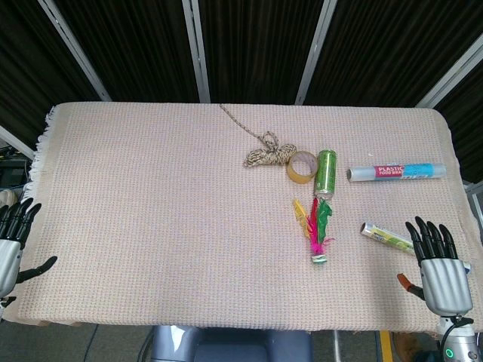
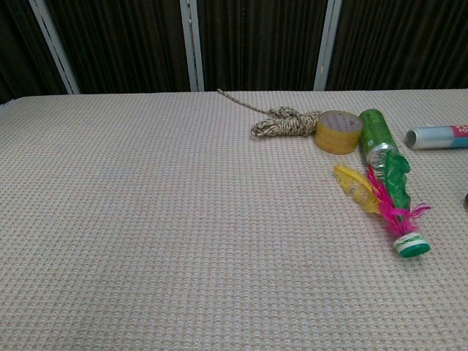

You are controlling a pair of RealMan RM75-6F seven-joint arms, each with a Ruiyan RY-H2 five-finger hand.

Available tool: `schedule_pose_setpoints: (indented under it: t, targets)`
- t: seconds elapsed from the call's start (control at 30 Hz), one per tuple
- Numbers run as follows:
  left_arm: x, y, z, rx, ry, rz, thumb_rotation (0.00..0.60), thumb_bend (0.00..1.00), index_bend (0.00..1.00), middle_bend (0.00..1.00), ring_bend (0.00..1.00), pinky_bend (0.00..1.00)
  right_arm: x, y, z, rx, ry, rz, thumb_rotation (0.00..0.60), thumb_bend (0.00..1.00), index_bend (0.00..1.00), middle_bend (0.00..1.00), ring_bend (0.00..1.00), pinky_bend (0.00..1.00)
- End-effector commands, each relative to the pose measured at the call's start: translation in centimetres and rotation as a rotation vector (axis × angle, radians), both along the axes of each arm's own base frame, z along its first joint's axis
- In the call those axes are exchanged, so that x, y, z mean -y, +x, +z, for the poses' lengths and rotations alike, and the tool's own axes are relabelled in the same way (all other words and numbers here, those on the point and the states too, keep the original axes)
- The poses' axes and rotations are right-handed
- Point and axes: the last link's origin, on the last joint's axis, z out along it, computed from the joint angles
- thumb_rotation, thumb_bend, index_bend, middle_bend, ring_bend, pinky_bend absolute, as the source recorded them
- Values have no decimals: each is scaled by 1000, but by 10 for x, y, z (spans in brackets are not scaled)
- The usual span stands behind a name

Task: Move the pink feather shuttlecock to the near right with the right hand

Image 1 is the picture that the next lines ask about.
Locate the small roll with yellow-green label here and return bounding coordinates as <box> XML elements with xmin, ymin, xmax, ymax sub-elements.
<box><xmin>359</xmin><ymin>221</ymin><xmax>472</xmax><ymax>275</ymax></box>

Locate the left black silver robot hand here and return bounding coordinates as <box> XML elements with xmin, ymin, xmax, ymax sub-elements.
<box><xmin>0</xmin><ymin>198</ymin><xmax>59</xmax><ymax>299</ymax></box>

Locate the green drink can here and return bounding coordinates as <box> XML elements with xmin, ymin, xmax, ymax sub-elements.
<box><xmin>312</xmin><ymin>149</ymin><xmax>338</xmax><ymax>200</ymax></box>

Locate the brown white twisted rope bundle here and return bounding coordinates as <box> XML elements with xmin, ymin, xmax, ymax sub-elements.
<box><xmin>219</xmin><ymin>103</ymin><xmax>298</xmax><ymax>169</ymax></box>

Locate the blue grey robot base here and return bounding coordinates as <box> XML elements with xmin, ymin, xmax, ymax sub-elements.
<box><xmin>137</xmin><ymin>324</ymin><xmax>314</xmax><ymax>362</ymax></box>

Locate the beige woven tablecloth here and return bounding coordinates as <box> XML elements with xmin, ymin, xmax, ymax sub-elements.
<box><xmin>2</xmin><ymin>101</ymin><xmax>483</xmax><ymax>336</ymax></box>

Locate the grey metal partition post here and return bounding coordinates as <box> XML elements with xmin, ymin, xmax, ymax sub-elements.
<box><xmin>181</xmin><ymin>0</ymin><xmax>211</xmax><ymax>103</ymax></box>
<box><xmin>36</xmin><ymin>0</ymin><xmax>112</xmax><ymax>102</ymax></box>
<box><xmin>0</xmin><ymin>124</ymin><xmax>37</xmax><ymax>161</ymax></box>
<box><xmin>293</xmin><ymin>0</ymin><xmax>339</xmax><ymax>106</ymax></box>
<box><xmin>466</xmin><ymin>181</ymin><xmax>483</xmax><ymax>223</ymax></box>
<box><xmin>416</xmin><ymin>34</ymin><xmax>483</xmax><ymax>109</ymax></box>

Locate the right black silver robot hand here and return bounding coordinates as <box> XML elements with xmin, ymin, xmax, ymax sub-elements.
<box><xmin>396</xmin><ymin>216</ymin><xmax>474</xmax><ymax>317</ymax></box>

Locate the pink yellow green feather shuttlecock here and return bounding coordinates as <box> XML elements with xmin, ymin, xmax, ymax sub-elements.
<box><xmin>292</xmin><ymin>196</ymin><xmax>336</xmax><ymax>267</ymax></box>

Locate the plastic food wrap roll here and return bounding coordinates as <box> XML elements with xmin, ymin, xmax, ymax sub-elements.
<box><xmin>346</xmin><ymin>162</ymin><xmax>448</xmax><ymax>183</ymax></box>

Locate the yellowish clear packing tape roll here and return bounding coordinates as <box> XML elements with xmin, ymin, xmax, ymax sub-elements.
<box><xmin>286</xmin><ymin>150</ymin><xmax>319</xmax><ymax>186</ymax></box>

